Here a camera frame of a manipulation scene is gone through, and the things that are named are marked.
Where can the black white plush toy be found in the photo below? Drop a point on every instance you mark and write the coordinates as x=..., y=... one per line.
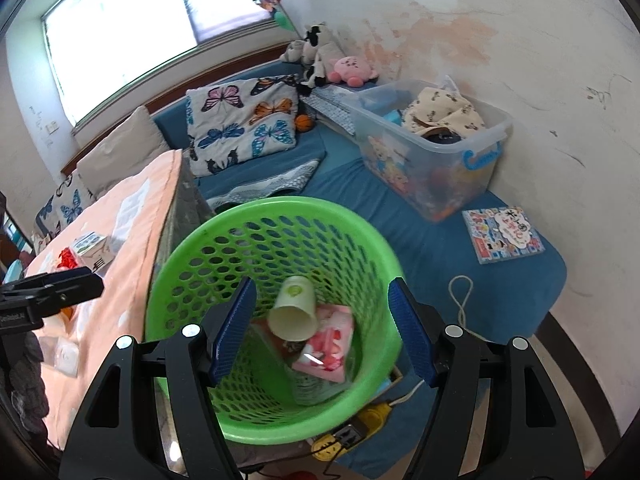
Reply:
x=320, y=42

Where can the pink round plush toy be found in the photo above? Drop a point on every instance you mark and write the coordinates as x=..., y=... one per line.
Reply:
x=350, y=67

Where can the small white carton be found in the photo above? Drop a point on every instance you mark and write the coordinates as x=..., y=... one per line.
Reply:
x=90, y=250

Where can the beige printed cloth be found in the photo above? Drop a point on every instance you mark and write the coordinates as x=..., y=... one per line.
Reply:
x=445, y=110

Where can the butterfly print pillow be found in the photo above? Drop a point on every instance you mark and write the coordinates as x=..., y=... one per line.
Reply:
x=70, y=205
x=240, y=120

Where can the orange plastic piece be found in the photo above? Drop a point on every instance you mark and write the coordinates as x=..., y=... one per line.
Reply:
x=67, y=312

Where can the blue tissue pack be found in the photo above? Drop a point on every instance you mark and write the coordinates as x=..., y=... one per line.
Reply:
x=14, y=271

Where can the grey checked cloth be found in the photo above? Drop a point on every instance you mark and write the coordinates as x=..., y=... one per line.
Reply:
x=330, y=105

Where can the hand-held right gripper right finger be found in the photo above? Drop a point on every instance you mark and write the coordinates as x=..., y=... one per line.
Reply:
x=412, y=330

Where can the clear plastic storage box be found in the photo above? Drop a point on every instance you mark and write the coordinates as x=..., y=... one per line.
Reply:
x=440, y=180

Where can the pink snack packet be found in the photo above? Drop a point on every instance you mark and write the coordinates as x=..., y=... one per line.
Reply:
x=330, y=345

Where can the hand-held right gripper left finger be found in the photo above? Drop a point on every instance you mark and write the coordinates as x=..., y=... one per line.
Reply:
x=232, y=330

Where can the peach blanket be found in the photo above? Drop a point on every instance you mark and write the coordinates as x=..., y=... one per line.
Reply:
x=130, y=240

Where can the red cloth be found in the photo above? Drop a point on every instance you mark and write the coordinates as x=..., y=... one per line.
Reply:
x=300, y=476

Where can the green plastic basket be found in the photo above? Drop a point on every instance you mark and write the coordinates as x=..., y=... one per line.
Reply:
x=280, y=203

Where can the grey patterned lace cloth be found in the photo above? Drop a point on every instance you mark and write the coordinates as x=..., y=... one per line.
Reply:
x=270, y=182

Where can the red plastic net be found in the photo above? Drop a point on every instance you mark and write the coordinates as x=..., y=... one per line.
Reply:
x=66, y=259

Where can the yellow power strip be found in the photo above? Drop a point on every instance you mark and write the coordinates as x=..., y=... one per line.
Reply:
x=372, y=412

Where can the colourful children's book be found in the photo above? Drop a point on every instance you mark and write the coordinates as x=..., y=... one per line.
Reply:
x=505, y=232

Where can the small orange ball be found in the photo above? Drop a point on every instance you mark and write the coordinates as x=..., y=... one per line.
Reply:
x=304, y=123

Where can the white paper cup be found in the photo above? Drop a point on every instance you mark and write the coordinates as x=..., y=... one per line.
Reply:
x=295, y=300

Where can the grey plush toy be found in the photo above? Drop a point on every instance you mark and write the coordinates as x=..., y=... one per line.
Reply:
x=295, y=51

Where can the white light switch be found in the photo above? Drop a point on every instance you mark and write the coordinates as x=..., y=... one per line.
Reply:
x=50, y=126

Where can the beige cushion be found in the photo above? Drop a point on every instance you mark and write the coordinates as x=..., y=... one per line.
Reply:
x=125, y=150

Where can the large window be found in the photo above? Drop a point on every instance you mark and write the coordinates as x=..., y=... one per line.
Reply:
x=140, y=30

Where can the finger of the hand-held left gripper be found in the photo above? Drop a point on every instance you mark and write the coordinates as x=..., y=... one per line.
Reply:
x=80, y=287
x=30, y=284

